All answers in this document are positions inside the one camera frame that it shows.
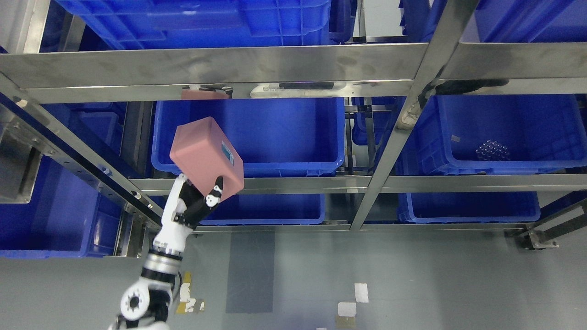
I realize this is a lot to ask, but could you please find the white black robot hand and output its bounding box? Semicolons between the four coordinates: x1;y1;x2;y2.
152;174;224;256

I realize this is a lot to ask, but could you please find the pink plastic storage box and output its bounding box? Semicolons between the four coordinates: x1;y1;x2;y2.
169;117;244;201

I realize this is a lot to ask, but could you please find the white robot forearm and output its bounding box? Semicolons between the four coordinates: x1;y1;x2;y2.
108;246;183;330

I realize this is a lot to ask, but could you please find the blue shelf bin lower left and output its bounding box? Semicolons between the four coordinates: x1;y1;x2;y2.
200;194;326;227

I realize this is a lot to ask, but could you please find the blue shelf bin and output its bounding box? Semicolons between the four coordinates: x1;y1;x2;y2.
397;192;541;224
396;94;586;176
200;194;326;227
59;0;332;50
151;98;345;178

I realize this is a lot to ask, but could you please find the blue shelf bin middle left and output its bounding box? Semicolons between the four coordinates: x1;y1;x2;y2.
151;98;345;178

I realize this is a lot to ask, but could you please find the blue shelf bin top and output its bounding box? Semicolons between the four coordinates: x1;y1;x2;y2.
59;0;332;50

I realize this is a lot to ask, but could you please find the blue shelf bin lower right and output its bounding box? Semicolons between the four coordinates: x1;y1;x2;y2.
397;192;541;224

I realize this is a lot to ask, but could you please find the blue shelf bin middle right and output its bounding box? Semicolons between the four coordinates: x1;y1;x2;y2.
396;94;586;176

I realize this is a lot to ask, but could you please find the stainless steel shelf rack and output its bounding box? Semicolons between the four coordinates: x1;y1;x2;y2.
0;0;587;257

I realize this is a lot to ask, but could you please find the blue bin left side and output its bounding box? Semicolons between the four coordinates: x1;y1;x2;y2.
0;103;126;259

